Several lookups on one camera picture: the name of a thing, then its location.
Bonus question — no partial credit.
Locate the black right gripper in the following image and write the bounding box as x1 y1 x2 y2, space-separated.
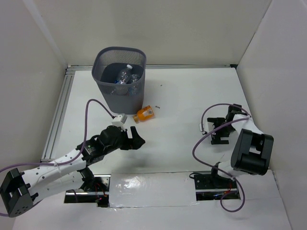
208 117 236 145

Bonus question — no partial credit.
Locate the small orange juice bottle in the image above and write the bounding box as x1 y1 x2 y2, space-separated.
132 105 154 123

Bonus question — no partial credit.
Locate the red label water bottle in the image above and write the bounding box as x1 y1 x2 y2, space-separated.
129 74 141 84

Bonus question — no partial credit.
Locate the crushed blue label bottle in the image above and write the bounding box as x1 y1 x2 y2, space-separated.
115 64 133 84

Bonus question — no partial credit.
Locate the blue cap plastic bottle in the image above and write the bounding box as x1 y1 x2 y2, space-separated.
118 87 139 96

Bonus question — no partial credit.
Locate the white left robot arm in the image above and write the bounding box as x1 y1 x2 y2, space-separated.
0 126 145 218

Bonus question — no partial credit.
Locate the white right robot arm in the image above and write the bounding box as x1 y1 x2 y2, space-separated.
207 103 274 188

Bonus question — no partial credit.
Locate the grey mesh waste bin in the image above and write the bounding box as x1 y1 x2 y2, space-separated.
92 46 147 115

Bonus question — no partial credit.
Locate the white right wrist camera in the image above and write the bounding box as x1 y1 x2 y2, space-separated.
199 122 214 135

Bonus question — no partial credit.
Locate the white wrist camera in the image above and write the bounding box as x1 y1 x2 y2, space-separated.
199 122 214 135
112 114 128 131

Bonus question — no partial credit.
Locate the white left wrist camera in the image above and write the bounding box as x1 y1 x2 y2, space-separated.
112 114 128 131

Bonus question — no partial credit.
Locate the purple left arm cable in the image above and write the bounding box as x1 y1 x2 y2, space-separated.
0 99 115 218

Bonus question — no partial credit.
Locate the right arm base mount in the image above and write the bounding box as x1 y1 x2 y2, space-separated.
189 172 240 201

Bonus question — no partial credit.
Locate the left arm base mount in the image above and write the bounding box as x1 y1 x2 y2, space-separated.
64 174 111 208

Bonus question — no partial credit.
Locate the aluminium frame rail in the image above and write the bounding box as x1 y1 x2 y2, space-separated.
40 64 238 162

